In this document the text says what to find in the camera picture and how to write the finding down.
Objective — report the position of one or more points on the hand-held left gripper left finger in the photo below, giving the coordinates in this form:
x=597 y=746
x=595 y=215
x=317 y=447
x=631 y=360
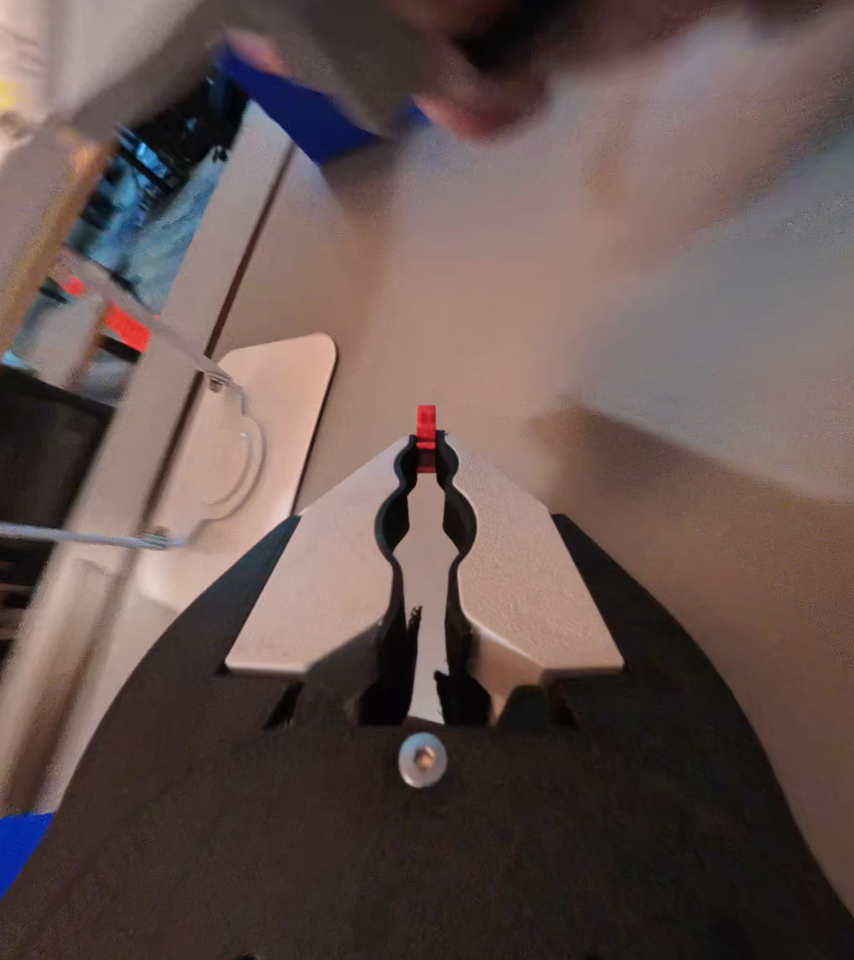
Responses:
x=322 y=592

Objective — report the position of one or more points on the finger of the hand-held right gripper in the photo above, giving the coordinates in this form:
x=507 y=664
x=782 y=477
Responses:
x=337 y=52

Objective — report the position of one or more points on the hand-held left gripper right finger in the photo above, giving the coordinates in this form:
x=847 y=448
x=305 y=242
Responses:
x=532 y=592

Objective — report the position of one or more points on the small red fan connector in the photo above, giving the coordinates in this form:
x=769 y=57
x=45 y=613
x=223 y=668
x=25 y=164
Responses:
x=425 y=424

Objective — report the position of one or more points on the white document stand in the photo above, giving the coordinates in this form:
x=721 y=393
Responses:
x=284 y=390

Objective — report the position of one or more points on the orange traffic cone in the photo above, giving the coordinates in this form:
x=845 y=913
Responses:
x=127 y=330

